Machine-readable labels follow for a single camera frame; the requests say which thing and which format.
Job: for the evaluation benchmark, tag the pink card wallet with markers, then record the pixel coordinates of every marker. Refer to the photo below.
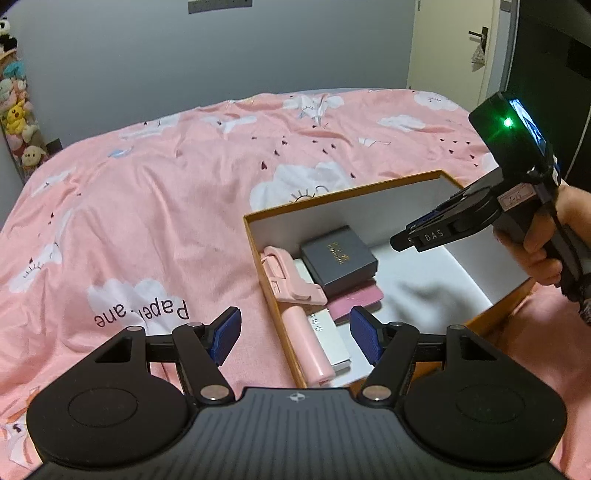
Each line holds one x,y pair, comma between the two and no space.
364,295

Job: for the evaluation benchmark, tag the orange cardboard box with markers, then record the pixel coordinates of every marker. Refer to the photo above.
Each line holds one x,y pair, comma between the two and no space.
472,281

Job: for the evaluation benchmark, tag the white small box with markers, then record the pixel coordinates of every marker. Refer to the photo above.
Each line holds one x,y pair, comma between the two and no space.
325,329

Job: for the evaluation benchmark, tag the right human hand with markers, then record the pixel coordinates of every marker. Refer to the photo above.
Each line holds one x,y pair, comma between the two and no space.
549,230

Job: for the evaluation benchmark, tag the pink patterned bed sheet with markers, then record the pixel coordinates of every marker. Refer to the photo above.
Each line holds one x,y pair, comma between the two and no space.
121,238

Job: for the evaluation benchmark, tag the hanging plush toy collection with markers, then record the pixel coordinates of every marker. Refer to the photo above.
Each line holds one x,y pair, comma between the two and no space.
18,122

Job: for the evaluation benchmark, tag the white door with handle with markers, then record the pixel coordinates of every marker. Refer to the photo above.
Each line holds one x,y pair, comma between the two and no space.
453,49

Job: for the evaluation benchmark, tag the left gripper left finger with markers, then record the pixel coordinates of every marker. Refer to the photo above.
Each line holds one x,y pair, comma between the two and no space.
201,349

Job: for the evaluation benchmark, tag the dark navy gift box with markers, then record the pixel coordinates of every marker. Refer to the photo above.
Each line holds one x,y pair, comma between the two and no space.
339,261

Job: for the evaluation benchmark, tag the pink phone holder stick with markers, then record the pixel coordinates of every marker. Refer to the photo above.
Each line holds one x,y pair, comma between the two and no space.
293,294

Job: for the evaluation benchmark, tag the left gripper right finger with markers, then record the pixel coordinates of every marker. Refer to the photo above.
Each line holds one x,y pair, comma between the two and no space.
390,349

